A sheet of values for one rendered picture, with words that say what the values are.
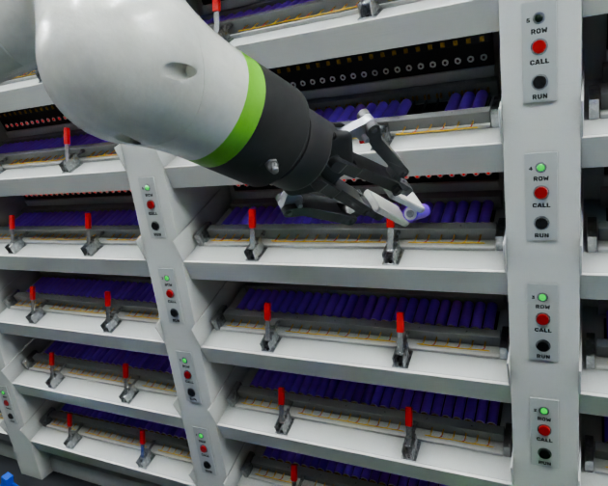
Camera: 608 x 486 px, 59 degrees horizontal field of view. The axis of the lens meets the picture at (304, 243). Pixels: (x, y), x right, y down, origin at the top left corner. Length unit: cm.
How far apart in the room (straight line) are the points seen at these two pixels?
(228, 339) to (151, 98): 84
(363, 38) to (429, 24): 10
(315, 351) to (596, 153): 58
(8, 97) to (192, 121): 100
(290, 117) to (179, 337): 82
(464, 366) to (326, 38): 57
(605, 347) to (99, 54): 81
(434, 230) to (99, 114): 65
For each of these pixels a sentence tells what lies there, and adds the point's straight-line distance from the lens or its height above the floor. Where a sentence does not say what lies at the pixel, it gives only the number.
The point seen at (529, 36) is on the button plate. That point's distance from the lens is 78.
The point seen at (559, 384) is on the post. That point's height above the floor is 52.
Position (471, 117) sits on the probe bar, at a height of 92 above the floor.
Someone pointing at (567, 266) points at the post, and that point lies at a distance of 83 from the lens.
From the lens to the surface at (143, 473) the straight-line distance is 152.
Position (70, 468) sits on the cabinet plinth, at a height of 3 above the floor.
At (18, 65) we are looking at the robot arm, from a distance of 50.
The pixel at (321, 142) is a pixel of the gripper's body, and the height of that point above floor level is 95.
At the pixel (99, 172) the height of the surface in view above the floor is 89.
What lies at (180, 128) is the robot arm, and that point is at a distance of 37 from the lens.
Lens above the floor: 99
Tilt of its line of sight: 16 degrees down
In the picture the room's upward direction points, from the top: 8 degrees counter-clockwise
